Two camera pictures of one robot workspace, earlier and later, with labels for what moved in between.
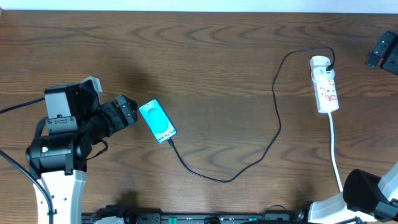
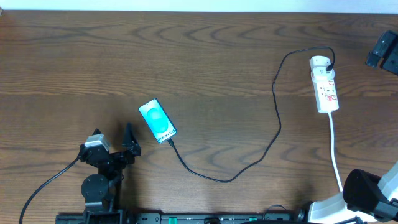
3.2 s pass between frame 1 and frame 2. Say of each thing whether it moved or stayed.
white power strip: stayed
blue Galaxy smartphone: stayed
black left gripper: moved
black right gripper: stayed
